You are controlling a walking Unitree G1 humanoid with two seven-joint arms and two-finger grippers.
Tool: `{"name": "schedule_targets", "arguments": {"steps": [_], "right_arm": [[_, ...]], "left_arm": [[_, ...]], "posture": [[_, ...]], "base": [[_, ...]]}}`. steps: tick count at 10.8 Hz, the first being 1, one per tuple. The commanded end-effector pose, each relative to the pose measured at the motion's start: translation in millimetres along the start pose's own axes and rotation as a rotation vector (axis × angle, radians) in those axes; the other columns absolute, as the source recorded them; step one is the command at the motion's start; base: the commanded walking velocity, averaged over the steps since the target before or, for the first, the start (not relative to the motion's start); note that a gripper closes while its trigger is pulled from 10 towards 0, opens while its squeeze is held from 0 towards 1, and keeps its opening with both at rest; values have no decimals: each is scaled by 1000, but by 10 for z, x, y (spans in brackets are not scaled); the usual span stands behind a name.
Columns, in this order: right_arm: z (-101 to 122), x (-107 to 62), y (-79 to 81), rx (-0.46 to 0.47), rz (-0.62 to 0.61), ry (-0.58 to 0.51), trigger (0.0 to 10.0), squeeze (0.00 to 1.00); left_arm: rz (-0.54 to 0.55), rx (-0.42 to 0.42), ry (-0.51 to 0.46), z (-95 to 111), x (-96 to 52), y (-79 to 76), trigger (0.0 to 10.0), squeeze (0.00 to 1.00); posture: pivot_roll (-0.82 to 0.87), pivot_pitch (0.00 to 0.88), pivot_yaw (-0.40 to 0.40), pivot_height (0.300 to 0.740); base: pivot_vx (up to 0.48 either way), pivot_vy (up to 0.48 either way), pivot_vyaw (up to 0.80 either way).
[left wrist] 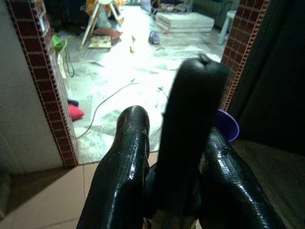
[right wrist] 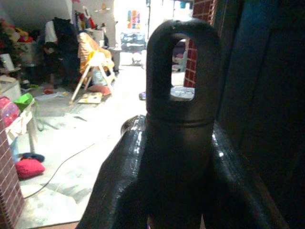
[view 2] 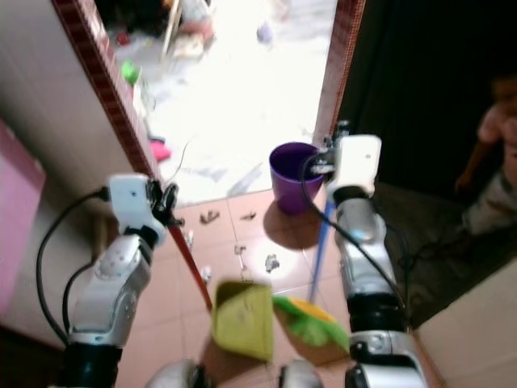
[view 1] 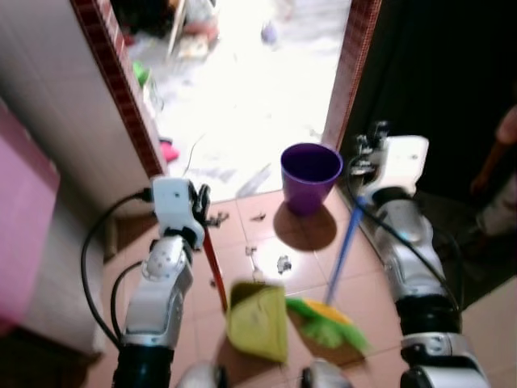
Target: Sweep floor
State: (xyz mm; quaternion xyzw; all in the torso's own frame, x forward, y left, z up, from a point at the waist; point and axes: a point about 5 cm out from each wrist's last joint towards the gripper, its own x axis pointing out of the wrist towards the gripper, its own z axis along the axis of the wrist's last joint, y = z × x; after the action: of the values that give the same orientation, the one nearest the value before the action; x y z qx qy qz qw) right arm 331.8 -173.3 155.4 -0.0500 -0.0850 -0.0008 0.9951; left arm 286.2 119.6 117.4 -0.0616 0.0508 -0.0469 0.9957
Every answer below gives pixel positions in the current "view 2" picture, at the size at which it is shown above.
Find yellow-green dustpan with red handle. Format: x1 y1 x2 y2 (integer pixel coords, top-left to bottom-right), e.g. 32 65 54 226
168 225 276 363

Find blue-handled broom with green bristles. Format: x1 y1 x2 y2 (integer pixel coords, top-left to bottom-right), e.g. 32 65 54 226
272 200 354 354

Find purple plastic bucket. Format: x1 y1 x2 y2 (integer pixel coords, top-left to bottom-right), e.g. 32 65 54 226
268 141 329 216

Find pink slipper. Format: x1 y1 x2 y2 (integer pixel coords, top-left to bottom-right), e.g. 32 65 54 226
150 140 173 162

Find small purple round item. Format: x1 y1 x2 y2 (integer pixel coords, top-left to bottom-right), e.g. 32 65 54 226
256 23 275 45

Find small green plastic item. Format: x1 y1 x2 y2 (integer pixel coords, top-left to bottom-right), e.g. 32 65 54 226
120 59 141 86

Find person in light shorts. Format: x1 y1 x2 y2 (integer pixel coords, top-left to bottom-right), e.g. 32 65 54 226
455 75 517 237

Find wooden stick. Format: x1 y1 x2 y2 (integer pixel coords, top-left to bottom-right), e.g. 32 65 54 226
162 0 183 57

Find silver right robot leg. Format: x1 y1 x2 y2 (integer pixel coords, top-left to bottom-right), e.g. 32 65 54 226
278 359 326 388

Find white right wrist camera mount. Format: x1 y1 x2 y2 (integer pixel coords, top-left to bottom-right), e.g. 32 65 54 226
334 134 383 192

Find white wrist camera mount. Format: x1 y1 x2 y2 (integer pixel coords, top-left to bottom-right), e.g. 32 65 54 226
108 174 153 227
334 134 383 192

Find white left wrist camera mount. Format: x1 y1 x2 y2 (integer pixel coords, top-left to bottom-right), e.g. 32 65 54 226
108 174 153 227

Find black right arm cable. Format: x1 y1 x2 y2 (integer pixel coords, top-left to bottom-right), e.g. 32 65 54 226
300 152 410 310

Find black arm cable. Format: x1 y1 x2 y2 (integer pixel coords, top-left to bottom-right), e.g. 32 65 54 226
300 152 410 310
36 187 111 346

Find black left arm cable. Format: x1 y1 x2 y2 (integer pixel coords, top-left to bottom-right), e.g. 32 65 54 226
36 187 111 346

